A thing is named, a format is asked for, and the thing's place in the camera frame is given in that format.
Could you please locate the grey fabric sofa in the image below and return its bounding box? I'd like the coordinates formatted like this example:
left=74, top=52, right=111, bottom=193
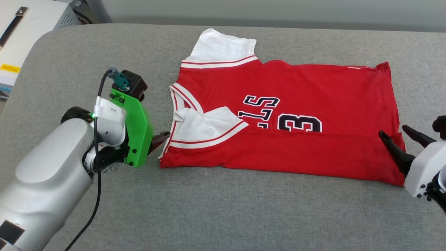
left=0, top=23, right=446, bottom=251

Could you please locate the long black arm cable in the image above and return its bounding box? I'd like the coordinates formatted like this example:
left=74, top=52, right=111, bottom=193
left=64, top=69, right=115, bottom=251

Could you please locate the white appliance with black handle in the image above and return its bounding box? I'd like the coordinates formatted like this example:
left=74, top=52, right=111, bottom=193
left=0, top=0, right=81, bottom=100

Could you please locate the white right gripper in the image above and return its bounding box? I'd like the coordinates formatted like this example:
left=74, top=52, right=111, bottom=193
left=378, top=124, right=446, bottom=198

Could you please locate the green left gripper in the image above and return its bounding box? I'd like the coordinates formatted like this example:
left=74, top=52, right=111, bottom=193
left=110, top=89, right=171, bottom=168

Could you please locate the dark grey equipment case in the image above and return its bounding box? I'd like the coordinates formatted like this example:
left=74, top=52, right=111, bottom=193
left=69, top=0, right=112, bottom=25

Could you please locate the red white Bulls jersey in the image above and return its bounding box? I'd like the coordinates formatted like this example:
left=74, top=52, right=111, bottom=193
left=159, top=28, right=406, bottom=187

